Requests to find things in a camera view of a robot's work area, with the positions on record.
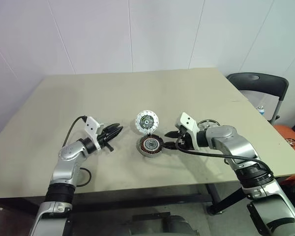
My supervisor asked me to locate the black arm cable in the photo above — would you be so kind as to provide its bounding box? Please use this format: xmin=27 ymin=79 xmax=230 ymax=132
xmin=176 ymin=137 xmax=273 ymax=178
xmin=63 ymin=115 xmax=92 ymax=187

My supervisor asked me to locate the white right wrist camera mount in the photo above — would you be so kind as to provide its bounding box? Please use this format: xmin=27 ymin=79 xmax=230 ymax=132
xmin=174 ymin=112 xmax=200 ymax=149

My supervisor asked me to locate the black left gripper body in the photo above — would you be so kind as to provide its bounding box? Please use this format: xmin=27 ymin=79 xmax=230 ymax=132
xmin=97 ymin=125 xmax=114 ymax=152

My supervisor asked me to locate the black folding chair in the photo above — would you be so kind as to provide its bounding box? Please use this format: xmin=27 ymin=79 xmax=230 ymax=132
xmin=226 ymin=72 xmax=290 ymax=125

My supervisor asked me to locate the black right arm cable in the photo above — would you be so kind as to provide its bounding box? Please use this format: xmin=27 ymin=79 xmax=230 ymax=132
xmin=176 ymin=137 xmax=273 ymax=178

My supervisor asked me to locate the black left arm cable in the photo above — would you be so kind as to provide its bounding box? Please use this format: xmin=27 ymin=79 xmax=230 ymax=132
xmin=63 ymin=115 xmax=92 ymax=187

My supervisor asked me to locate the orange stool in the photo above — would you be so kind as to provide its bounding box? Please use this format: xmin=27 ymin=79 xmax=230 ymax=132
xmin=272 ymin=124 xmax=295 ymax=158

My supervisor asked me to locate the spoked metal rotor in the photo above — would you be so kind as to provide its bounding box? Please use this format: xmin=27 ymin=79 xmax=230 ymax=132
xmin=198 ymin=118 xmax=221 ymax=130

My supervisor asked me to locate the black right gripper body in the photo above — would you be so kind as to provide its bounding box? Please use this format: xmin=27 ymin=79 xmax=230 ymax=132
xmin=176 ymin=125 xmax=195 ymax=150

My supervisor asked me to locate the black table leg frame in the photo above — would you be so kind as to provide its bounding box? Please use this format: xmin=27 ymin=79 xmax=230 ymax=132
xmin=206 ymin=182 xmax=247 ymax=216

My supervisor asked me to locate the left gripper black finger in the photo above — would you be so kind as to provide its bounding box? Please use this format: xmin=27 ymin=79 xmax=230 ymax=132
xmin=108 ymin=126 xmax=124 ymax=142
xmin=105 ymin=122 xmax=121 ymax=135

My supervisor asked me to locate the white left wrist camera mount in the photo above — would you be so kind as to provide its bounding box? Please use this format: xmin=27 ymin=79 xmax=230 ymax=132
xmin=85 ymin=117 xmax=104 ymax=150

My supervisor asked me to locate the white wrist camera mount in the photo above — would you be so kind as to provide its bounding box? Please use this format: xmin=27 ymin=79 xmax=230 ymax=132
xmin=174 ymin=112 xmax=200 ymax=149
xmin=85 ymin=117 xmax=104 ymax=150

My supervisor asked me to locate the round grey motor lid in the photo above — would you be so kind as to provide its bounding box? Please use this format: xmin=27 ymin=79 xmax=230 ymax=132
xmin=134 ymin=110 xmax=159 ymax=135

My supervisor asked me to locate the motor stator with copper windings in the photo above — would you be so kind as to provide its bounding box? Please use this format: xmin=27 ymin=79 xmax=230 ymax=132
xmin=137 ymin=136 xmax=164 ymax=157

